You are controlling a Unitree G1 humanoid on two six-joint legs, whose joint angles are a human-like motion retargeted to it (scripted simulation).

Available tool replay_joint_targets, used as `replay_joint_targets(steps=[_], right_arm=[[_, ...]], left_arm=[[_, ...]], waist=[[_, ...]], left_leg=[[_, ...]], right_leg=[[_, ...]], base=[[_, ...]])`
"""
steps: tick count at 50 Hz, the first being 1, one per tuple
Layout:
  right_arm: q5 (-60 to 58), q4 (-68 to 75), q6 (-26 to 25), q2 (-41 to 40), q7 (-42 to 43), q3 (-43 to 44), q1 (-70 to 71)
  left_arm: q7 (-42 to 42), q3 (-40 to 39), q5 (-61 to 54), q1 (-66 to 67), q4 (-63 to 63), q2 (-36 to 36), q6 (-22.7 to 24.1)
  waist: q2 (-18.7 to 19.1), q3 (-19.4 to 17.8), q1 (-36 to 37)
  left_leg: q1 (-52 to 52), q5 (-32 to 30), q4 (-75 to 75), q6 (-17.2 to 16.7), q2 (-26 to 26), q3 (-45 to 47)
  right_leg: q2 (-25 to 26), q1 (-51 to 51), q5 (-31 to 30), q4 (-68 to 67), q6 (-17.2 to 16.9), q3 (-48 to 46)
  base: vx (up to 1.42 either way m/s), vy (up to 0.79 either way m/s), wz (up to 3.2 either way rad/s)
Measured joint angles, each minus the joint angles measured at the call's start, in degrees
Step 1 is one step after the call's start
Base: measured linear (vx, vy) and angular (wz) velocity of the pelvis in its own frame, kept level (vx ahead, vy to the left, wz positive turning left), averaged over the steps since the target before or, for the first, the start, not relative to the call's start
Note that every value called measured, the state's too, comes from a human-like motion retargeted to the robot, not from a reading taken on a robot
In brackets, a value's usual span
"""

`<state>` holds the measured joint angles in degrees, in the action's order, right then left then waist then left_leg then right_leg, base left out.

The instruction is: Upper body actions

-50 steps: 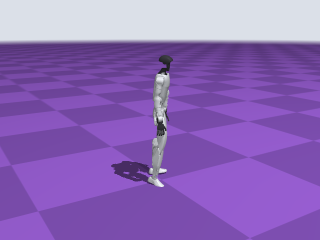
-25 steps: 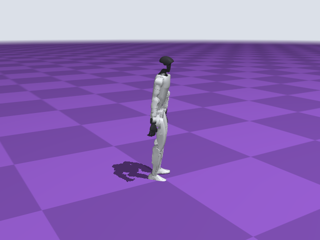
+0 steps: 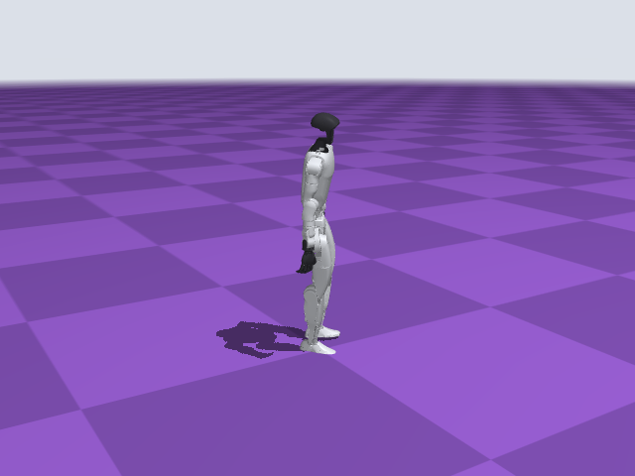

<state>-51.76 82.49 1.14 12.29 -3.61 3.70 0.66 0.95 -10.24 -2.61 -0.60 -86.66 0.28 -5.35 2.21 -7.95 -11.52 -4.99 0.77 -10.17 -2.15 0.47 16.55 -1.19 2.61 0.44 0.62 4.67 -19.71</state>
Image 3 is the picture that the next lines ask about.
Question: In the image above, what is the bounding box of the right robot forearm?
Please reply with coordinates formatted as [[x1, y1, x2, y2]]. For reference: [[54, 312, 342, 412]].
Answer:
[[302, 201, 317, 249]]

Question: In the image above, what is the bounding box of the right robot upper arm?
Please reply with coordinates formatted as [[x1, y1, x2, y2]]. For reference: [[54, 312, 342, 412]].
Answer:
[[303, 157, 322, 211]]

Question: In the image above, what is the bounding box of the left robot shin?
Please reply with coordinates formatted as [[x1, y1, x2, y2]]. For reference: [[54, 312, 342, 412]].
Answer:
[[319, 278, 331, 330]]

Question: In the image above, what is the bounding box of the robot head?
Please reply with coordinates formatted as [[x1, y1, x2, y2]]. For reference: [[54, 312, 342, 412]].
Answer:
[[309, 113, 339, 153]]

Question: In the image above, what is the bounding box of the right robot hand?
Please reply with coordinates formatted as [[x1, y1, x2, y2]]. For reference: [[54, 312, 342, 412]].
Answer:
[[296, 239, 317, 274]]

